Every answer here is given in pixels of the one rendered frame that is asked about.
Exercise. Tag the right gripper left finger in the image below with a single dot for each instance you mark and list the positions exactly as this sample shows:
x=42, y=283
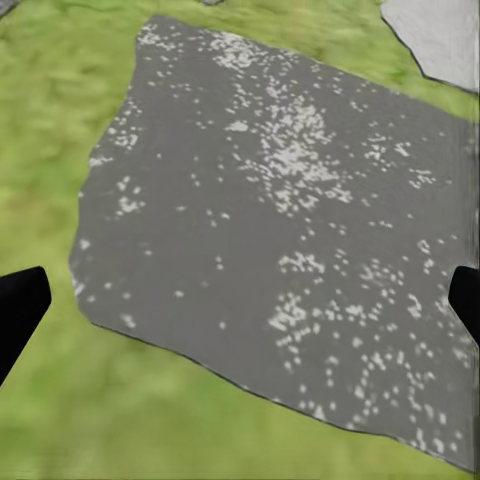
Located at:
x=24, y=299

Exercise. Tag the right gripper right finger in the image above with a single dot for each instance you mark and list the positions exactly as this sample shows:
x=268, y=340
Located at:
x=464, y=296

